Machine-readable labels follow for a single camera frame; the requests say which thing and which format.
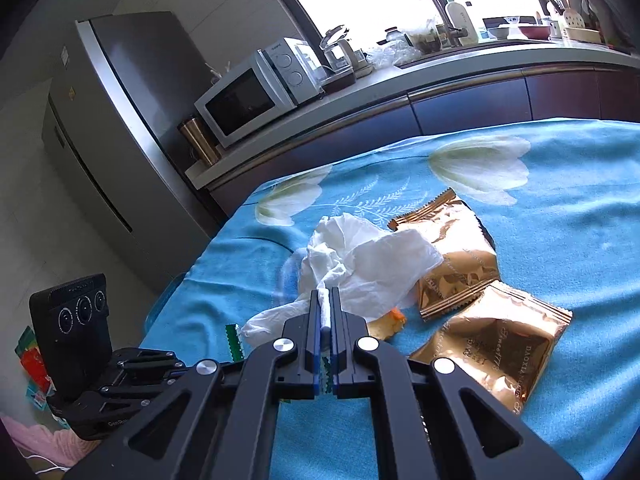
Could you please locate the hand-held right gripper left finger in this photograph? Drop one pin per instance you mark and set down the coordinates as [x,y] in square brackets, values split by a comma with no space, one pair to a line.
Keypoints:
[305,355]

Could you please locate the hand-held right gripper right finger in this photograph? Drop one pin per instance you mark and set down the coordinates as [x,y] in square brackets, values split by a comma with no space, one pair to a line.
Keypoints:
[345,355]

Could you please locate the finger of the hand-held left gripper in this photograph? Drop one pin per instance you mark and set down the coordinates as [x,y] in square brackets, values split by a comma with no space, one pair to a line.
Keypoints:
[145,360]
[132,396]

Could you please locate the orange peel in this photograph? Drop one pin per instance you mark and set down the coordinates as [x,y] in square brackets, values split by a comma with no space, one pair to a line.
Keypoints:
[395,316]

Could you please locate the clear wrapper green edge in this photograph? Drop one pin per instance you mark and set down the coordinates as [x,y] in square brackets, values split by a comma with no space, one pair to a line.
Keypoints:
[232,340]

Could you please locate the white tissue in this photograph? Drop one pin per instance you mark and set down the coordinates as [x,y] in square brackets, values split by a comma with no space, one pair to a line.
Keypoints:
[370,265]

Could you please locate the gold snack packet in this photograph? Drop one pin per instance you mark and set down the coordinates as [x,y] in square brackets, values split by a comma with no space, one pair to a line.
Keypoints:
[490,345]
[460,270]

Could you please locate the red printed bag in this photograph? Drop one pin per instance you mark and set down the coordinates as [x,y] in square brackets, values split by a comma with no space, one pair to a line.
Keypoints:
[32,365]

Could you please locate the pink cloth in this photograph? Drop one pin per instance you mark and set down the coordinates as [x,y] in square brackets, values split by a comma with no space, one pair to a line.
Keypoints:
[45,447]

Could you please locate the copper travel tumbler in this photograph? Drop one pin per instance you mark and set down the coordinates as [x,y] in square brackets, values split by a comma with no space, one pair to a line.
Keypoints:
[200,142]

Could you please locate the grey refrigerator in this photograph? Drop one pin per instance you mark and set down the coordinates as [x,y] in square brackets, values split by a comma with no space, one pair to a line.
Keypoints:
[125,110]

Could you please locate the blue floral cloth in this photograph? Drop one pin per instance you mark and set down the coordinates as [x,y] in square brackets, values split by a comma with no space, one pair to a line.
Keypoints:
[575,240]

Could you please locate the white microwave oven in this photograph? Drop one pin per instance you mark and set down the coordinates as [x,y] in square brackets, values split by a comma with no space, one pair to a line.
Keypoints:
[240,100]

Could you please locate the kitchen counter with cabinets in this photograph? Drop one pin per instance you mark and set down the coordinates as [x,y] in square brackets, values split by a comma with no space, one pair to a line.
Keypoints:
[450,105]

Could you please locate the dark round food container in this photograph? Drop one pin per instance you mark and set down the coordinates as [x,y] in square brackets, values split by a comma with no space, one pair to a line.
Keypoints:
[340,82]

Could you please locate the small white ornament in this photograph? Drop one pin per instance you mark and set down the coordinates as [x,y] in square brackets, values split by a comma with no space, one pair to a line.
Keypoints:
[217,72]

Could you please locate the glass kettle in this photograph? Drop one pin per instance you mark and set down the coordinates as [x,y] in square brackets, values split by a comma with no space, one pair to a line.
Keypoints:
[339,52]

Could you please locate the clear plastic bag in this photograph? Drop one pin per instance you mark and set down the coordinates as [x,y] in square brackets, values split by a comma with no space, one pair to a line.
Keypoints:
[390,52]

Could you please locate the glass jar dark lid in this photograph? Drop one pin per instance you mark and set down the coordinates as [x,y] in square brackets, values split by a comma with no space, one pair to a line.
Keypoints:
[394,35]

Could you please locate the plastic covered bowl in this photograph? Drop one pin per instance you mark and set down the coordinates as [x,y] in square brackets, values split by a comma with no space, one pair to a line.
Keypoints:
[424,37]

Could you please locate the white soap bottle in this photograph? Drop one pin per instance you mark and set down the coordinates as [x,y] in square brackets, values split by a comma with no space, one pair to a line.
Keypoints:
[462,22]

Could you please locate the white bowl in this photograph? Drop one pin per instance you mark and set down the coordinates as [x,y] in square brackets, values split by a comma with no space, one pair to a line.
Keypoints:
[497,32]

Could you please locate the metal kitchen faucet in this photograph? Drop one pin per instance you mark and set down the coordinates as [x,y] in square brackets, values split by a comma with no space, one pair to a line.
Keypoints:
[440,5]

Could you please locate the red bowl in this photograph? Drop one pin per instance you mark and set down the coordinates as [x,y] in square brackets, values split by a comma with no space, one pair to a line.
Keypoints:
[534,31]

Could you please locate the utensil holder with utensils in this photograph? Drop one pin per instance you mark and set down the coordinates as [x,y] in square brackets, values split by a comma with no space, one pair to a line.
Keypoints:
[552,17]

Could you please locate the cream round container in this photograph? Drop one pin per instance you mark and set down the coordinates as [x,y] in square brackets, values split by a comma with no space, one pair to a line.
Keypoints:
[582,35]

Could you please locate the white slotted spatula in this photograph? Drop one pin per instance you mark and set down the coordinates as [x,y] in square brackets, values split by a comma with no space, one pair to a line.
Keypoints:
[574,19]

